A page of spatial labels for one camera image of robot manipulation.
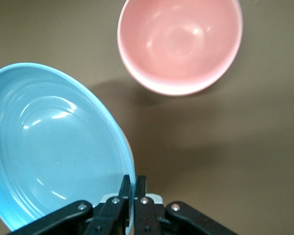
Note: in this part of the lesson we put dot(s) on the brown table cover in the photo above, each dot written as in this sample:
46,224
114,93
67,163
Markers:
223,147

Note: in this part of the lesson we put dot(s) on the blue shallow bowl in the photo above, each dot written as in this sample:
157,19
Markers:
51,147

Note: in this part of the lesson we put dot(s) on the pink deep bowl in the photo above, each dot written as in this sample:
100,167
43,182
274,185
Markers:
178,44

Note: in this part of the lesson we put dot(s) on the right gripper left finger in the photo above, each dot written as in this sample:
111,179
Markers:
107,215

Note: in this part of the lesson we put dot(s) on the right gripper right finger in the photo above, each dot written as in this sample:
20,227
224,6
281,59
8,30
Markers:
147,218

